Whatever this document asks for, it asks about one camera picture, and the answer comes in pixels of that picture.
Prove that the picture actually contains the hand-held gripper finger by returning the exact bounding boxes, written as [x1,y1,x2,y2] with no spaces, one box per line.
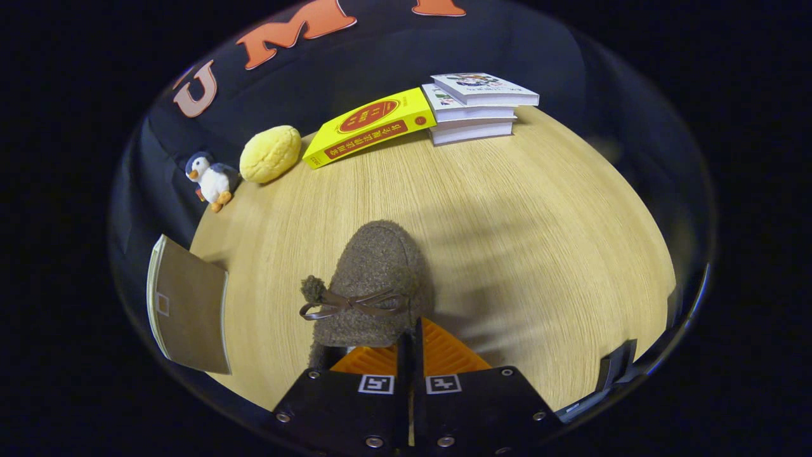
[272,335,414,454]
[414,317,562,454]

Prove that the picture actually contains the brown fuzzy shoe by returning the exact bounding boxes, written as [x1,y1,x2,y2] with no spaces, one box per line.
[299,220,435,369]

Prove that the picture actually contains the brown fabric storage box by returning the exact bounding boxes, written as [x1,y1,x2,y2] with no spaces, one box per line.
[147,234,230,375]

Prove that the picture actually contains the yellow book with red circle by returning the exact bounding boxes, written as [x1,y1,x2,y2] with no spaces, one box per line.
[302,87,437,170]

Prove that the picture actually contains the yellow bun-shaped plush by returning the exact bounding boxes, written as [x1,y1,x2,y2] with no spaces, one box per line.
[239,125,303,185]

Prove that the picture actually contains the penguin plush toy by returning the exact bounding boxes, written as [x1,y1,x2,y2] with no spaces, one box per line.
[185,151,242,213]

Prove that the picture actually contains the white book with floral cover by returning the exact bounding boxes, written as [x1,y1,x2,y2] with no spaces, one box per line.
[430,72,540,107]

